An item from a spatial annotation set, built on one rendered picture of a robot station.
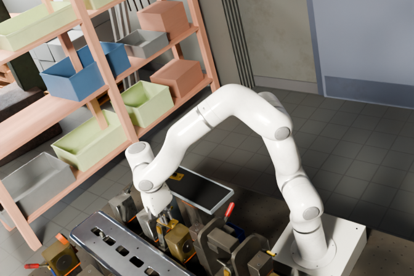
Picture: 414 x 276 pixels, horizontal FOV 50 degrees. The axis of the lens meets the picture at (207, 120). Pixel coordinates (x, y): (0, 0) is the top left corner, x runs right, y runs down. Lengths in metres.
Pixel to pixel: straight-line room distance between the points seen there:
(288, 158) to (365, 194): 1.87
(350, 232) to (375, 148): 1.80
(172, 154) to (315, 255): 0.84
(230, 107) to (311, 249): 0.79
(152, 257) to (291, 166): 0.70
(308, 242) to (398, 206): 1.51
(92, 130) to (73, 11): 1.25
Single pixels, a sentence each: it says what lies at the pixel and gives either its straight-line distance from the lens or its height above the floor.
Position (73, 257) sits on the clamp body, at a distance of 2.09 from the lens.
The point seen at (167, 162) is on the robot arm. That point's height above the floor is 1.55.
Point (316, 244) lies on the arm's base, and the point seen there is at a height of 0.89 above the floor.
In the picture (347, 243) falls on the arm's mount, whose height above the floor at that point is 0.79.
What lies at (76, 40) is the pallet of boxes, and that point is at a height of 0.84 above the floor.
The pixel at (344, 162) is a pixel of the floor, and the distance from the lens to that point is 3.66.
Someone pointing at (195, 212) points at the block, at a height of 1.05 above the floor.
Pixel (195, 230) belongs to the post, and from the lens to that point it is 1.78.
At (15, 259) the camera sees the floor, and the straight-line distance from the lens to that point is 3.94.
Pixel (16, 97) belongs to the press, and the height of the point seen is 0.57.
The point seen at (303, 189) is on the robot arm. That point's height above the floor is 1.21.
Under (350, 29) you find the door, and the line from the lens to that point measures 4.04.
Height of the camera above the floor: 2.34
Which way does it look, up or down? 31 degrees down
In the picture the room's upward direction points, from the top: 16 degrees counter-clockwise
